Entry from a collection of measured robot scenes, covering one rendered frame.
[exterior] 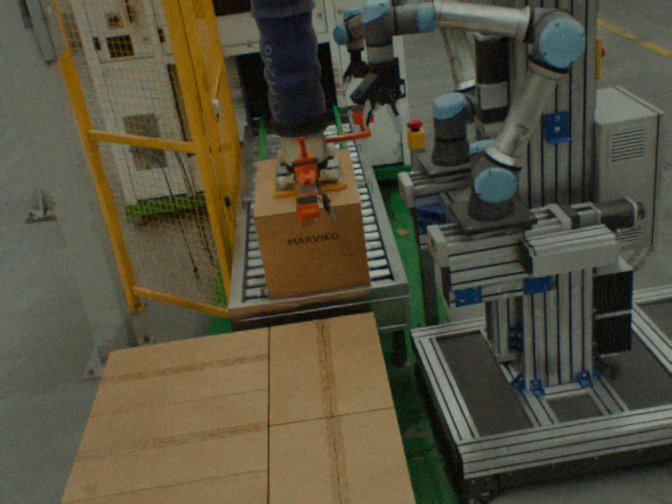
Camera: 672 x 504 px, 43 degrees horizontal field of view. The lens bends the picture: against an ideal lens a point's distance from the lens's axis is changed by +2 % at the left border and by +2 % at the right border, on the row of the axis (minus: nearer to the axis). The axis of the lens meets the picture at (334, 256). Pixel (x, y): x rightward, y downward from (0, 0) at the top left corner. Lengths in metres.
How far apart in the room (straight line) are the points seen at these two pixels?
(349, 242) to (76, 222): 1.34
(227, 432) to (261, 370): 0.33
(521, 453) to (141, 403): 1.30
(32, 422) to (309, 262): 1.54
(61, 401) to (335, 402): 1.73
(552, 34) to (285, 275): 1.41
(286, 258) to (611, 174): 1.19
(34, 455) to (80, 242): 0.93
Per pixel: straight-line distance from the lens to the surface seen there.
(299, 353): 3.02
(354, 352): 2.98
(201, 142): 3.79
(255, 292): 3.47
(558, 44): 2.38
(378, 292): 3.24
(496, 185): 2.48
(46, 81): 3.76
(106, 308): 4.13
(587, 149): 2.91
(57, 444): 3.89
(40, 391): 4.28
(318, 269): 3.22
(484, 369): 3.42
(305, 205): 2.76
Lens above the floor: 2.18
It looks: 27 degrees down
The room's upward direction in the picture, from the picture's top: 8 degrees counter-clockwise
